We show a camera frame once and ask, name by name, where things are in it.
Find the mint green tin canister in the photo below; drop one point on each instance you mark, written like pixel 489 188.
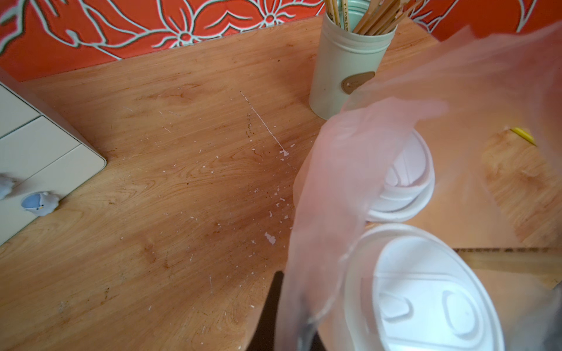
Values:
pixel 344 62

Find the yellow pencil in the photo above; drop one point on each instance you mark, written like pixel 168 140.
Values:
pixel 524 135

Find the red milk tea cup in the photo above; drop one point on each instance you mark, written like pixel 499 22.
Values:
pixel 405 289
pixel 409 184

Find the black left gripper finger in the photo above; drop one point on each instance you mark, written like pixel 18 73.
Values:
pixel 263 337

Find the white mini drawer box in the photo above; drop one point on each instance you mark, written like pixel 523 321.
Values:
pixel 43 158

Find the wooden stir sticks bundle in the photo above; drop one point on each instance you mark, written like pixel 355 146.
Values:
pixel 380 18

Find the clear plastic carrier bag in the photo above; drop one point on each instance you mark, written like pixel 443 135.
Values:
pixel 456 95

